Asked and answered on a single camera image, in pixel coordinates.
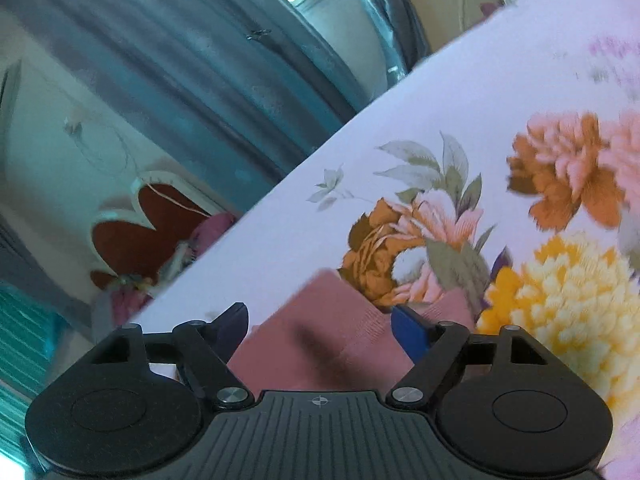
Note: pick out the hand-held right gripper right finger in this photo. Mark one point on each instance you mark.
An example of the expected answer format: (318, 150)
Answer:
(411, 334)

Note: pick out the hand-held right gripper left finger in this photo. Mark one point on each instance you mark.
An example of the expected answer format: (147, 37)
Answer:
(235, 332)

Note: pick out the pink sweater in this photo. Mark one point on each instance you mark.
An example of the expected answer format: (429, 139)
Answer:
(320, 350)

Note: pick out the pile of clothes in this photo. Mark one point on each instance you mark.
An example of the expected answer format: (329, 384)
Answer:
(210, 232)

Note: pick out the red heart-shaped headboard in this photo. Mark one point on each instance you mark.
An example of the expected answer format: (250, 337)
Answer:
(135, 240)

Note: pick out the teal window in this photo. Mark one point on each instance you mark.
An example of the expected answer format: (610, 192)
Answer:
(25, 360)

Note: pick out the grey curtain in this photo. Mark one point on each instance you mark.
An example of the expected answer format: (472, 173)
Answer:
(30, 265)

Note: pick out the bed with floral sheet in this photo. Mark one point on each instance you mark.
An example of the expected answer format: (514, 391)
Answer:
(425, 110)

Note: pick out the wide blue-grey curtain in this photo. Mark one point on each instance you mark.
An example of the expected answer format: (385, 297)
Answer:
(175, 60)

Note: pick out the bright window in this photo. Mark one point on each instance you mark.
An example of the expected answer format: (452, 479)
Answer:
(345, 35)

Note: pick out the tied blue-grey curtain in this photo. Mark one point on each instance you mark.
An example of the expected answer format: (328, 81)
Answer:
(395, 15)

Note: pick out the cream round headboard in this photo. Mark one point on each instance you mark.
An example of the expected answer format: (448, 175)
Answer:
(445, 0)

